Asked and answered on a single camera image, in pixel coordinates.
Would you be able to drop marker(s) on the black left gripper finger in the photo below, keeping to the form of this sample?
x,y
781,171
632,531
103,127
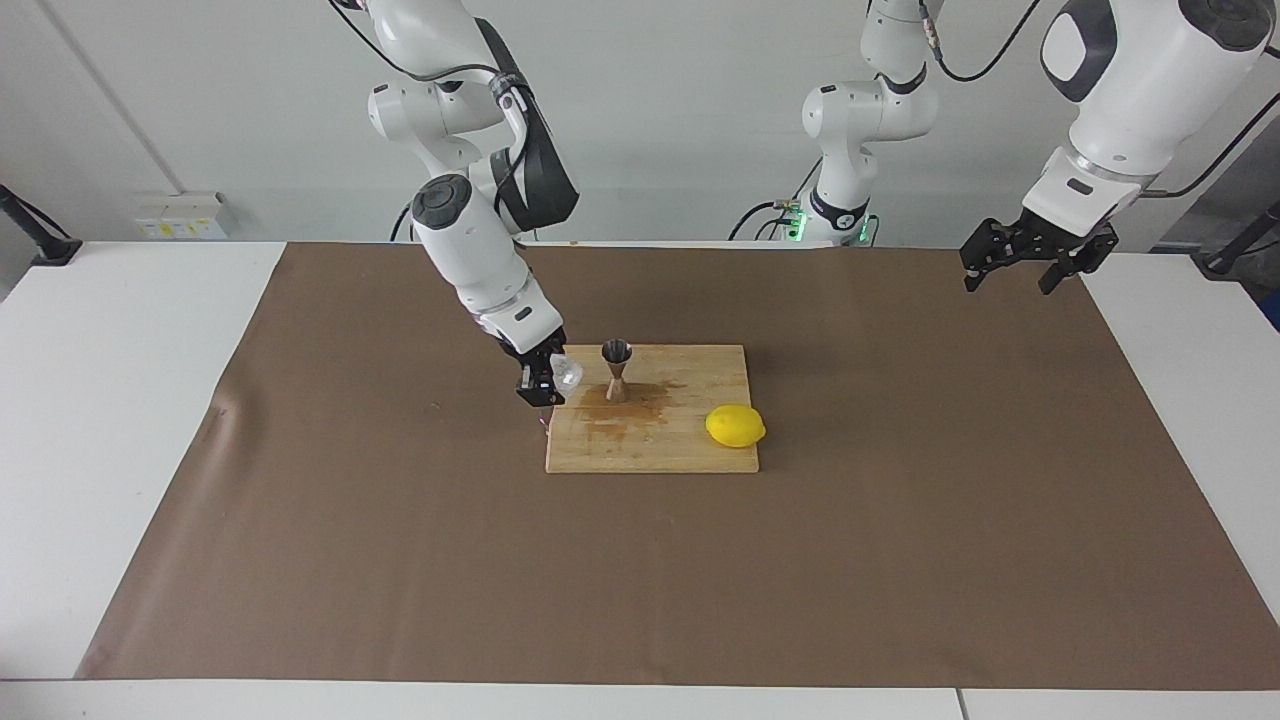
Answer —
x,y
992,245
1092,257

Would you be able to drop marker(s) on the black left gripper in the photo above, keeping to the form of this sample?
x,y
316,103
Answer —
x,y
530,350

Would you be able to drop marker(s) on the clear plastic cup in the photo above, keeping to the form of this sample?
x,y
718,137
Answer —
x,y
568,375

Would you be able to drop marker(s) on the steel double jigger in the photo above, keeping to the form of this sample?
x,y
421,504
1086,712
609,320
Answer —
x,y
617,390

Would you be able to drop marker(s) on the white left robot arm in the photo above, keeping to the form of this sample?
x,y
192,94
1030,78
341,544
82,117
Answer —
x,y
1140,80

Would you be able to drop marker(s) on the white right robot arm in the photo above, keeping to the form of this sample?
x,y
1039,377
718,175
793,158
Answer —
x,y
470,240

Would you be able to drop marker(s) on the black stand clamp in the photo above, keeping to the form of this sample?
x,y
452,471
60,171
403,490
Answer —
x,y
55,250
1222,263

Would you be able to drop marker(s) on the wooden cutting board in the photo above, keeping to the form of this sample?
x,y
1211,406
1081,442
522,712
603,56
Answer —
x,y
650,450

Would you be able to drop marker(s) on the dark grey partition panel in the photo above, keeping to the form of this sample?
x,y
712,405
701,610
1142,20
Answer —
x,y
1235,190

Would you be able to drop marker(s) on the blue object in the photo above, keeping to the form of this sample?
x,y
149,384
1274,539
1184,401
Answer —
x,y
1274,310

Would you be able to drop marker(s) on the yellow lemon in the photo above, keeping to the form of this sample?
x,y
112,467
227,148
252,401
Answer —
x,y
735,426

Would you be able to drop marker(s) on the brown paper table mat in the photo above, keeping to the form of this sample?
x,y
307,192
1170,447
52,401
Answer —
x,y
400,560

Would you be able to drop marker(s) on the white wall socket box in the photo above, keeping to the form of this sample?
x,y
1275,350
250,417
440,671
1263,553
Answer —
x,y
180,220

